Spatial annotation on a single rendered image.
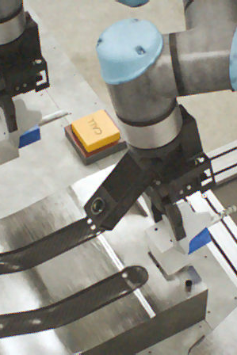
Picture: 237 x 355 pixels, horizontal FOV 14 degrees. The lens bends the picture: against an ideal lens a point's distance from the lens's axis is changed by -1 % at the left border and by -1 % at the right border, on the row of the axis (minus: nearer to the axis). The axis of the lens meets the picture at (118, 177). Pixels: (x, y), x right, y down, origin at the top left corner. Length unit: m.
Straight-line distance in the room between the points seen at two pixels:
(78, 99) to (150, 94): 0.61
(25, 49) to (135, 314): 0.40
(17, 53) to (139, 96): 0.30
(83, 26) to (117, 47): 1.94
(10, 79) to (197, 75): 0.35
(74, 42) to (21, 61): 1.61
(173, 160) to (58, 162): 0.42
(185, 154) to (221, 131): 1.49
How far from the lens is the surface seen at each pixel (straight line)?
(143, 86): 1.05
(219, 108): 2.72
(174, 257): 1.29
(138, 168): 1.16
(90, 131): 1.56
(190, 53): 1.04
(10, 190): 1.54
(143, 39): 1.04
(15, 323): 1.28
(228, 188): 2.27
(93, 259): 1.35
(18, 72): 1.31
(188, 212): 1.23
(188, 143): 1.17
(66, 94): 1.67
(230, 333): 1.32
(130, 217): 1.41
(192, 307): 1.33
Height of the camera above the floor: 2.01
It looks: 52 degrees down
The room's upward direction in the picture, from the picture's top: 3 degrees counter-clockwise
